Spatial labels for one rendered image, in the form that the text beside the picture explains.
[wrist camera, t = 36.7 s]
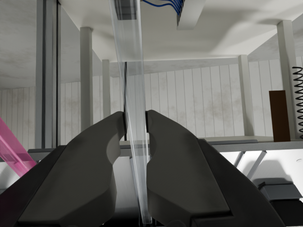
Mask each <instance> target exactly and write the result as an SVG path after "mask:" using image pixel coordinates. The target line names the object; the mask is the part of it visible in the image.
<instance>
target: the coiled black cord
mask: <svg viewBox="0 0 303 227"><path fill-rule="evenodd" d="M292 68H300V69H301V70H300V71H298V72H295V73H293V75H302V76H301V77H298V78H296V79H294V81H302V83H300V84H297V85H295V86H294V87H302V88H303V86H299V85H301V84H303V80H300V78H302V77H303V74H302V73H299V72H301V71H302V70H303V68H302V67H292ZM302 90H303V89H301V90H299V91H296V92H295V93H297V94H303V92H300V91H302ZM301 97H303V96H300V97H297V98H295V99H296V100H303V99H300V98H301ZM300 104H303V102H301V103H298V104H296V106H301V107H303V105H300ZM301 110H303V109H300V110H297V112H298V113H303V112H301ZM301 117H303V115H302V116H298V117H297V118H298V119H302V120H303V118H301ZM301 123H303V122H300V123H298V125H300V126H303V125H302V124H301ZM302 130H303V128H302V129H299V131H300V132H303V131H302ZM300 138H301V139H303V135H301V136H300Z"/></svg>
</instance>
